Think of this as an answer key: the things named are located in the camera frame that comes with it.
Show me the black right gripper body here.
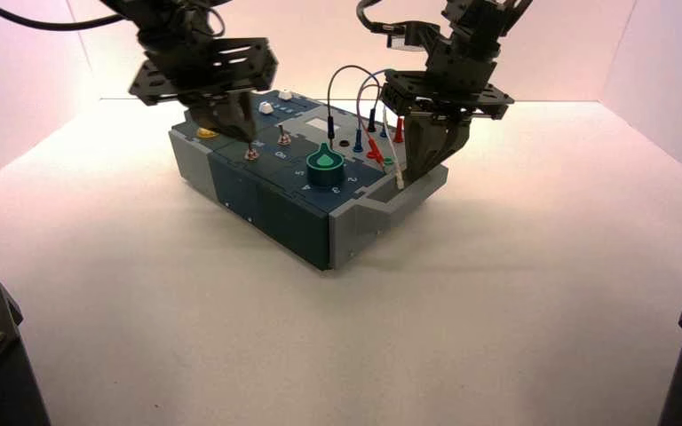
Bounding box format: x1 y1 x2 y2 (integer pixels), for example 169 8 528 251
378 35 516 122

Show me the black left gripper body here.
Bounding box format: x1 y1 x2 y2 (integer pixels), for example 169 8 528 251
128 36 279 108

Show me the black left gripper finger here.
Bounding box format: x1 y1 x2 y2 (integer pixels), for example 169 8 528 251
229 92 258 147
186 99 251 146

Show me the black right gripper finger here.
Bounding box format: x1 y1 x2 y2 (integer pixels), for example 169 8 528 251
416 122 472 179
402 113 447 184

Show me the grey and blue control box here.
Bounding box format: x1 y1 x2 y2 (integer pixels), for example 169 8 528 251
168 88 450 272

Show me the green rotary knob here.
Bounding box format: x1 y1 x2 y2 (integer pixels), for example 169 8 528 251
305 143 345 188

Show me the white plug jumper cable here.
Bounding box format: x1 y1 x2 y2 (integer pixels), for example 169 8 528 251
380 104 406 191

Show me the red plug jumper cable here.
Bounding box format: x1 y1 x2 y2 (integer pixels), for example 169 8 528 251
356 84 406 164

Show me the blue plug jumper cable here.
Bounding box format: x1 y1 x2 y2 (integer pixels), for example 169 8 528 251
353 69 394 154

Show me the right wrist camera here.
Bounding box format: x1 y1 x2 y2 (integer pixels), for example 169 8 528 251
383 20 433 54

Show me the black plug jumper cable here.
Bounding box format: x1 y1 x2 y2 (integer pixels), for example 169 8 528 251
326 64 384 149

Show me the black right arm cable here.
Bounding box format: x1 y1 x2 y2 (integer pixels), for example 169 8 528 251
357 0 389 34

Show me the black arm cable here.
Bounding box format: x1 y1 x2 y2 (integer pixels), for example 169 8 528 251
357 0 389 34
0 0 127 32

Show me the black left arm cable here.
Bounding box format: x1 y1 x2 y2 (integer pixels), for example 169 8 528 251
0 0 127 32

